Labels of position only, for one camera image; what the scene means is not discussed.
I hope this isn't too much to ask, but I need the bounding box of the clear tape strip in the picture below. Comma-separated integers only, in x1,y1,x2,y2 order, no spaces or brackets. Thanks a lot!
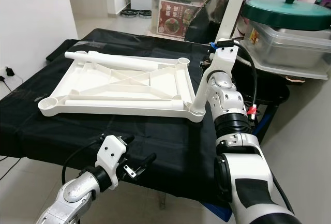
75,40,101,48

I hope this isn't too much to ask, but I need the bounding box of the black round floor ring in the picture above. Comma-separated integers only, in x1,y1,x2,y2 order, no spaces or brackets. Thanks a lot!
120,9,138,18
136,9,153,18

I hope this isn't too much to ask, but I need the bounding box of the black table cloth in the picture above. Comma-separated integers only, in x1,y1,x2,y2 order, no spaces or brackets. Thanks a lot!
0,27,272,219

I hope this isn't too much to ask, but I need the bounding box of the white plastic table top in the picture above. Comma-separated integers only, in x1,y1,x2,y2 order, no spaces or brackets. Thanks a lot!
37,51,207,124

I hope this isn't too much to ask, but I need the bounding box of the clear plastic storage container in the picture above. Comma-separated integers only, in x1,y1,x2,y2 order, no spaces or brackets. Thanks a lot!
246,25,331,72

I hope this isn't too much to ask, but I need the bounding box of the copper coloured handle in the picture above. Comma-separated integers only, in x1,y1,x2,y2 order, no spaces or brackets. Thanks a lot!
287,75,307,84

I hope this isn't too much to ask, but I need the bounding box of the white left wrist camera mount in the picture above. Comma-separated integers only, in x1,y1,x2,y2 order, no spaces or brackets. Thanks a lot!
97,135,130,188

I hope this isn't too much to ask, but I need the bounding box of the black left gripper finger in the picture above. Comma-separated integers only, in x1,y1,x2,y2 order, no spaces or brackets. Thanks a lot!
124,153,157,180

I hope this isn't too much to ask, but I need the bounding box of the green round pot lid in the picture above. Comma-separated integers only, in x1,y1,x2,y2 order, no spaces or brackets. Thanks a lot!
243,0,331,31

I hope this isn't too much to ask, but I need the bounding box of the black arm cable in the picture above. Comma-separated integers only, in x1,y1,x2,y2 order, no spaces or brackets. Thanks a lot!
235,38,259,108
61,136,109,186

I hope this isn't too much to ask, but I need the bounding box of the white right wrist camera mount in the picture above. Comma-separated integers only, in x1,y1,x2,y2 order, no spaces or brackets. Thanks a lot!
204,39,238,87

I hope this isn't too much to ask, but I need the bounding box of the black shiny plastic bag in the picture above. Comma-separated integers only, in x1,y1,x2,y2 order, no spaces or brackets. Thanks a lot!
184,0,238,43

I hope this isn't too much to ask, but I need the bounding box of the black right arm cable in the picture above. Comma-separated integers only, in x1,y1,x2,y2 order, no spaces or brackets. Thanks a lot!
235,38,259,108

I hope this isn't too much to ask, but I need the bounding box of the red food poster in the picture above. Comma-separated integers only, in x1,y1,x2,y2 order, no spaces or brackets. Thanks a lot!
158,0,194,36

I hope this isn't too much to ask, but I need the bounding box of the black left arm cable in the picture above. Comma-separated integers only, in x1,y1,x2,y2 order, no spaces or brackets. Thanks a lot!
61,136,109,186

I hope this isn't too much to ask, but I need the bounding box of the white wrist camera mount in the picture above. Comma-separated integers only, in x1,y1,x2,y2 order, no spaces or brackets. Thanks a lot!
204,39,238,87
97,135,130,188

